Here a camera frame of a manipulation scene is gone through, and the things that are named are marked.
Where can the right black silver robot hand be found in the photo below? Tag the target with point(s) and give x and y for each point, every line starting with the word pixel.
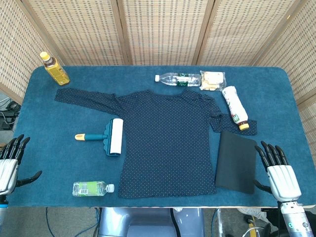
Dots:
pixel 284 180

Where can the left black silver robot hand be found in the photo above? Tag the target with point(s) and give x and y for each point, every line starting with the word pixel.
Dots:
pixel 8 172

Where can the teal lint roller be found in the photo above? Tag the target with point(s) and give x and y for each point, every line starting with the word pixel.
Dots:
pixel 116 138

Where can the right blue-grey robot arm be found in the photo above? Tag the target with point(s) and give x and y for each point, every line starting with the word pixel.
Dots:
pixel 295 222

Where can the dark blue polka-dot shirt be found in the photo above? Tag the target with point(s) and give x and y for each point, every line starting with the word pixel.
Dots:
pixel 168 143

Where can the teal carpet table cover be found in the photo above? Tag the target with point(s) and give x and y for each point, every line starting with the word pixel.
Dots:
pixel 49 148

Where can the black trouser leg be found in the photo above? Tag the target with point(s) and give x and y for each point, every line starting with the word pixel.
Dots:
pixel 270 227

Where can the black folded cloth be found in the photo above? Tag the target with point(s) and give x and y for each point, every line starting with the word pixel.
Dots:
pixel 235 163

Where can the metal table leg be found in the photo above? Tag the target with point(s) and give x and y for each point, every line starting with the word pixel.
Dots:
pixel 218 222

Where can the clear bottle light-green label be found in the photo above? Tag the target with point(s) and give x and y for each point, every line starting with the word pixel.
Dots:
pixel 89 188

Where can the white drink bottle yellow cap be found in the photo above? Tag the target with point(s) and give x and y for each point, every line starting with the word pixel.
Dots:
pixel 234 106

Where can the yellow tea bottle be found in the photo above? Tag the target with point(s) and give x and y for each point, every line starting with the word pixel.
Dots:
pixel 58 72

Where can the clear bag of biscuits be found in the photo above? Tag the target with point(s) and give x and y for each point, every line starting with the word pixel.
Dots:
pixel 212 80

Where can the blue-grey robot torso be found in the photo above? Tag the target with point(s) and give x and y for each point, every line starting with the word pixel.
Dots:
pixel 148 222

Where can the clear water bottle dark-green label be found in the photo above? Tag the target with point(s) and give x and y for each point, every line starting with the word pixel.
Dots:
pixel 172 79

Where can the woven wooden folding screen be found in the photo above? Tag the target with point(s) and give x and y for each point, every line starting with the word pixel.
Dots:
pixel 168 32

